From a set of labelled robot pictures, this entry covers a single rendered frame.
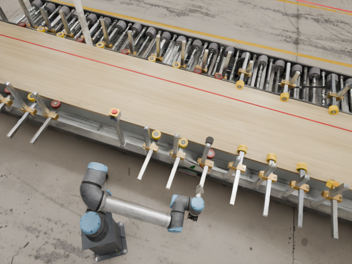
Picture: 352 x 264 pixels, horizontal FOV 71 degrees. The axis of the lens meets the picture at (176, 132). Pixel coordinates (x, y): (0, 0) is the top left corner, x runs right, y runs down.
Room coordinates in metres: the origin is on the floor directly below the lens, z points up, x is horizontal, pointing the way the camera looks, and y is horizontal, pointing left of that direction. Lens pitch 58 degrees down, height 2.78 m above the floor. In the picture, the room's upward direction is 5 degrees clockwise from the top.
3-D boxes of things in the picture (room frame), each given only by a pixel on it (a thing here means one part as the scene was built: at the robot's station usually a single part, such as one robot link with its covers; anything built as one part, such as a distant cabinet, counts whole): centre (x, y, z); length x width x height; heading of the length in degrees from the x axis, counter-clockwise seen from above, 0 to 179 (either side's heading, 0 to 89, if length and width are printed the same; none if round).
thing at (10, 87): (1.34, 1.45, 0.94); 0.04 x 0.04 x 0.48; 77
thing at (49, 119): (1.18, 1.19, 0.83); 0.44 x 0.03 x 0.04; 167
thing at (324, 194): (0.70, -1.25, 0.95); 0.14 x 0.06 x 0.05; 77
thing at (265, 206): (0.75, -0.76, 0.95); 0.50 x 0.04 x 0.04; 167
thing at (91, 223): (0.37, 0.57, 0.79); 0.17 x 0.15 x 0.18; 176
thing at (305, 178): (0.76, -0.98, 0.89); 0.04 x 0.04 x 0.48; 77
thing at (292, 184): (0.76, -1.00, 0.95); 0.14 x 0.06 x 0.05; 77
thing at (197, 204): (0.48, -0.18, 1.14); 0.10 x 0.09 x 0.12; 86
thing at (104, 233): (0.36, 0.57, 0.65); 0.19 x 0.19 x 0.10
